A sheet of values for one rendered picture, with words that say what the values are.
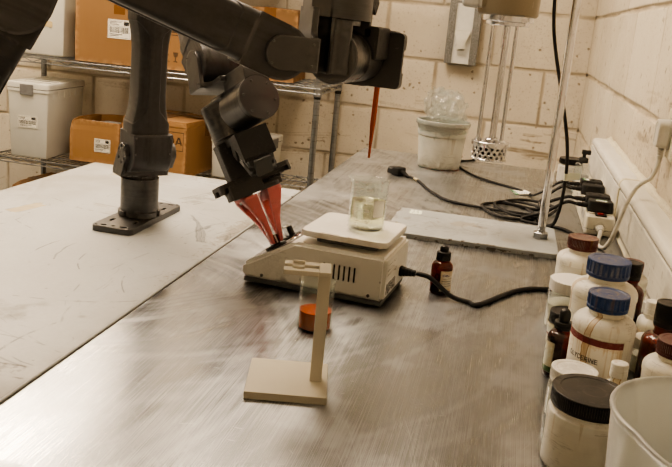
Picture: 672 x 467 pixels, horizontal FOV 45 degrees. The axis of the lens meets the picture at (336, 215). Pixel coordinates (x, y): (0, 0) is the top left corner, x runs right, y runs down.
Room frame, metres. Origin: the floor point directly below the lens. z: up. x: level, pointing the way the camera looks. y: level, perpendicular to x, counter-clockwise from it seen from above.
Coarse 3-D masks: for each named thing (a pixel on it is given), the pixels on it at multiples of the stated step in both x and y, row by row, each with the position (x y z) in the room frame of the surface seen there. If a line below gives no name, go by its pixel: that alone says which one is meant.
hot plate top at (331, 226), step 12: (324, 216) 1.12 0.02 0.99; (336, 216) 1.13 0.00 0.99; (312, 228) 1.05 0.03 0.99; (324, 228) 1.05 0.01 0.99; (336, 228) 1.06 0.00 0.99; (384, 228) 1.08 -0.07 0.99; (396, 228) 1.09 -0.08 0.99; (336, 240) 1.02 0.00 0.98; (348, 240) 1.02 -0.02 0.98; (360, 240) 1.01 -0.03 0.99; (372, 240) 1.01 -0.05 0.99; (384, 240) 1.02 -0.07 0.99
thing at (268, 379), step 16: (288, 272) 0.74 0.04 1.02; (304, 272) 0.74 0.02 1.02; (320, 272) 0.74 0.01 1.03; (320, 288) 0.75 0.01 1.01; (320, 304) 0.75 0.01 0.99; (320, 320) 0.75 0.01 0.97; (320, 336) 0.75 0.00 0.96; (320, 352) 0.75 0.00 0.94; (256, 368) 0.77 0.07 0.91; (272, 368) 0.77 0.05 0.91; (288, 368) 0.78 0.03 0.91; (304, 368) 0.78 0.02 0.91; (320, 368) 0.75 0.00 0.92; (256, 384) 0.73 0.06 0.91; (272, 384) 0.74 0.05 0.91; (288, 384) 0.74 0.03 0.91; (304, 384) 0.74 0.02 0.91; (320, 384) 0.75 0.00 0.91; (272, 400) 0.72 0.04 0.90; (288, 400) 0.72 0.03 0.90; (304, 400) 0.72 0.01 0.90; (320, 400) 0.72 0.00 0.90
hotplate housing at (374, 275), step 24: (312, 240) 1.05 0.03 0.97; (408, 240) 1.12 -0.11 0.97; (264, 264) 1.05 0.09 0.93; (336, 264) 1.02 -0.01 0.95; (360, 264) 1.01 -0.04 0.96; (384, 264) 1.00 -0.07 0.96; (288, 288) 1.04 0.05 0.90; (336, 288) 1.02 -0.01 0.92; (360, 288) 1.01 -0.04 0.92; (384, 288) 1.00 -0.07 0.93
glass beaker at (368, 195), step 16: (352, 176) 1.08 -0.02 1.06; (368, 176) 1.09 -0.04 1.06; (352, 192) 1.05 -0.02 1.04; (368, 192) 1.04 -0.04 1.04; (384, 192) 1.05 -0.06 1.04; (352, 208) 1.05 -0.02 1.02; (368, 208) 1.04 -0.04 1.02; (384, 208) 1.05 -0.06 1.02; (352, 224) 1.05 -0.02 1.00; (368, 224) 1.04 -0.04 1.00; (384, 224) 1.06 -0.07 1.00
